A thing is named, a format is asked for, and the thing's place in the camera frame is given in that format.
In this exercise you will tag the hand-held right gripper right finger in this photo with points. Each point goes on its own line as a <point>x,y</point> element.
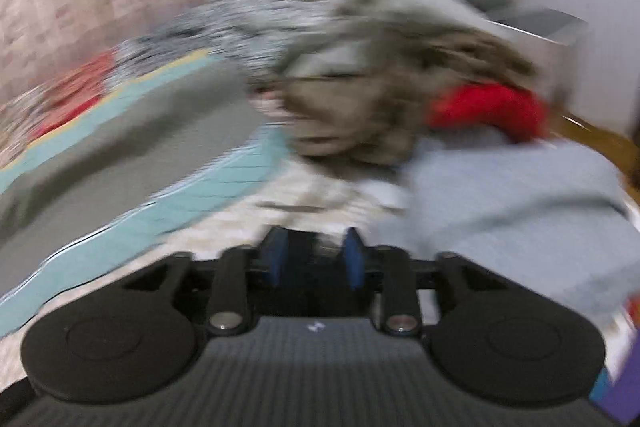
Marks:
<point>354,264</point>

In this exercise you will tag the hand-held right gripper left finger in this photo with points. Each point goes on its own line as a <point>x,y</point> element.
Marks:
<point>276,257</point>

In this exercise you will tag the light blue grey garment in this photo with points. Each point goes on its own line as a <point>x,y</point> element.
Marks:
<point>500,207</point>

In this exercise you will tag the striped teal grey cream blanket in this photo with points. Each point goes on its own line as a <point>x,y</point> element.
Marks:
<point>125,157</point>

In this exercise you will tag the olive grey garment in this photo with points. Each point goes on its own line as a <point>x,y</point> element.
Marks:
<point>350,72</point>

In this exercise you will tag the red garment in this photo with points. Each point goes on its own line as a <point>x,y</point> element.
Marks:
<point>485,107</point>

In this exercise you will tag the black white patterned cloth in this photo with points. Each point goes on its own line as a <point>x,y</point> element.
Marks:
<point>240,27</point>

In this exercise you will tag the red floral bed sheet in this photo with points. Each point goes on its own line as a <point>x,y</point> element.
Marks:
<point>75,92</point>

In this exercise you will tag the purple thing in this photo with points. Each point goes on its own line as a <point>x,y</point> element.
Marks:
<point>627,392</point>

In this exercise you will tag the grey box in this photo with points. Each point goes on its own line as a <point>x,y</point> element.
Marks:
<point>540,24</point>

